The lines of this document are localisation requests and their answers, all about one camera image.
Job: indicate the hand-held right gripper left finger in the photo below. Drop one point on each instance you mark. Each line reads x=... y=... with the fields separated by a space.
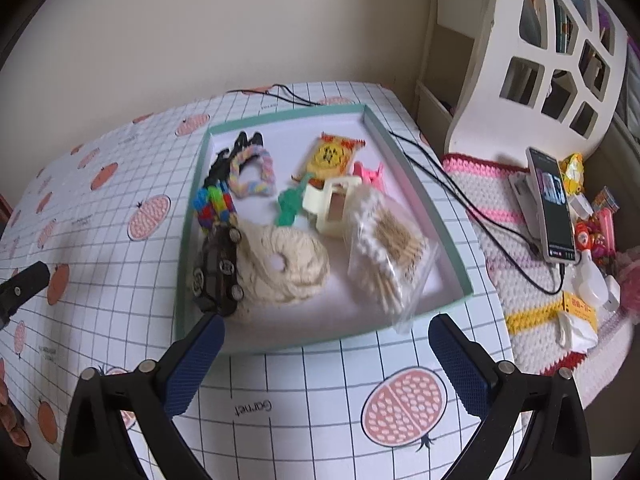
x=195 y=365

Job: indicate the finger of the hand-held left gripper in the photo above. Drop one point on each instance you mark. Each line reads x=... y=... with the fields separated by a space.
x=22 y=287

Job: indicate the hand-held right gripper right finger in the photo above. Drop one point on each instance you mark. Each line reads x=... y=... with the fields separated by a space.
x=457 y=365

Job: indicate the black toy car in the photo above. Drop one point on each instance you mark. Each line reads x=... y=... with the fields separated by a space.
x=217 y=270

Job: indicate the bag of cotton swabs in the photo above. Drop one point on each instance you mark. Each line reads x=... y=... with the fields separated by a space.
x=387 y=250

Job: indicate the cream knitted hat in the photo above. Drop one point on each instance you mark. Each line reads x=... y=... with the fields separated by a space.
x=295 y=265

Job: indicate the colourful building block toy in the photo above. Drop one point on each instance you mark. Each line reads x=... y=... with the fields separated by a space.
x=215 y=207

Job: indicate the green plastic toy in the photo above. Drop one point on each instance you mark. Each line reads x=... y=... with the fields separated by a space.
x=290 y=207

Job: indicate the black hair claw clip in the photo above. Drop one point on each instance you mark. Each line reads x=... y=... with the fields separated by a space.
x=220 y=165

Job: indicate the small clear plastic piece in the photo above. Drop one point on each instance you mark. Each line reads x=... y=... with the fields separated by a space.
x=315 y=200

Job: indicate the pink hair claw clip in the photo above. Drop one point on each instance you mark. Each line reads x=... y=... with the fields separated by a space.
x=370 y=172

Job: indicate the yellow and red packet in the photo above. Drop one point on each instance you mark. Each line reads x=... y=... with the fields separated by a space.
x=330 y=157

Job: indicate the teal shallow box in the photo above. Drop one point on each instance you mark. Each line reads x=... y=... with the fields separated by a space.
x=295 y=132

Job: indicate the pomegranate print tablecloth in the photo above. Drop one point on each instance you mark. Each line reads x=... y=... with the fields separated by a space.
x=100 y=210

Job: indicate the white packet with yellow label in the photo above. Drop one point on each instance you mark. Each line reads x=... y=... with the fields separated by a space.
x=580 y=320

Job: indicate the small white bottle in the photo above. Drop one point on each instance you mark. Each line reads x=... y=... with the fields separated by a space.
x=592 y=282

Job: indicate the white phone stand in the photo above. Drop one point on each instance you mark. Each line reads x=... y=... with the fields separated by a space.
x=524 y=200

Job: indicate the pink white crocheted mat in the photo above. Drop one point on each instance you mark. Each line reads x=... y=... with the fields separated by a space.
x=485 y=185

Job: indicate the black smartphone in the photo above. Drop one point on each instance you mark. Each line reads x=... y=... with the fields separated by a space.
x=552 y=205

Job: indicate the pile of colourful packets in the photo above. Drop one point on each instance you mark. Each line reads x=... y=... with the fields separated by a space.
x=597 y=225

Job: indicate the gold wrapped snack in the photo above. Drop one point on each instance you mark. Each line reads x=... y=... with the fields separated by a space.
x=572 y=172

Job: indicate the white cutout storage shelf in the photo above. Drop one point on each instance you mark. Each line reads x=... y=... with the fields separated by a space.
x=487 y=60

